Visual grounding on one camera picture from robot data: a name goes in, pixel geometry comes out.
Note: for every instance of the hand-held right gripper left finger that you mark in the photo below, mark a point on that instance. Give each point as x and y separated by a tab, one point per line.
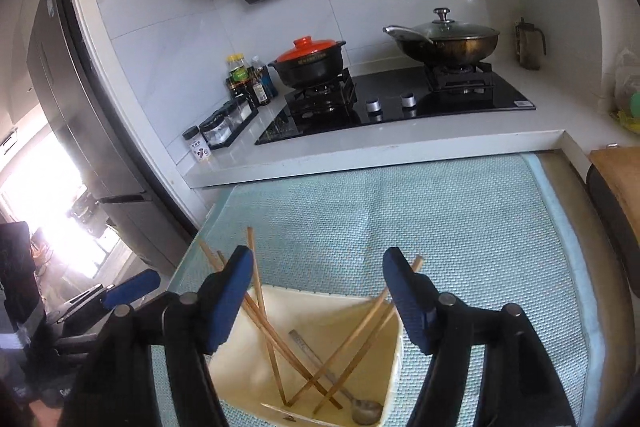
230	297

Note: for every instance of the wok with glass lid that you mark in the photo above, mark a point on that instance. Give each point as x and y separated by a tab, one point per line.
450	44

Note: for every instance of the dark sauce bottle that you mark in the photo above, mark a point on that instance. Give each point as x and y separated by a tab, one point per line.
261	84

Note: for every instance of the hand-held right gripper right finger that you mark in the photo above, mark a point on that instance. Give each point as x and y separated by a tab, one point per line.
407	302

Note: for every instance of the yellow cap sauce bottle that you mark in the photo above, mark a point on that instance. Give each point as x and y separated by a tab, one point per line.
238	74

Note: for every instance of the grey refrigerator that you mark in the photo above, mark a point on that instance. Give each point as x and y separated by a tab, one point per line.
75	107

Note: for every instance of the green and yellow bag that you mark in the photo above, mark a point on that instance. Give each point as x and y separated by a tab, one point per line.
631	107

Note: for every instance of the white seasoning jar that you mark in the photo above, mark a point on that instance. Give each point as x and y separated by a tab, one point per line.
195	144

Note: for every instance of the black clay pot red lid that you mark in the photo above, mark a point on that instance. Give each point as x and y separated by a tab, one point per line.
310	67

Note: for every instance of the wooden chopstick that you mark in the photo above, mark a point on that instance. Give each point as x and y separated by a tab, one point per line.
350	364
360	326
272	352
300	359
265	322

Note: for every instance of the metal spoon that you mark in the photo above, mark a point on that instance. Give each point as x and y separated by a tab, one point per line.
367	412

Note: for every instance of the black gas stove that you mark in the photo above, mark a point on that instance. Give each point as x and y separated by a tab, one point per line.
390	104

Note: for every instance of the light blue towel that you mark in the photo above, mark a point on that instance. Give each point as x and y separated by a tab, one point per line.
475	232

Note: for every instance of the cream plastic utensil box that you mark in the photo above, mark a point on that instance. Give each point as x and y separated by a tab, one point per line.
250	377

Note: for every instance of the wooden cutting board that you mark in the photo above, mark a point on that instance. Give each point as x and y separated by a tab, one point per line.
620	182

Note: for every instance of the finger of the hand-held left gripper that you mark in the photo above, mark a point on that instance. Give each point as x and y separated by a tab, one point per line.
132	287
80	304

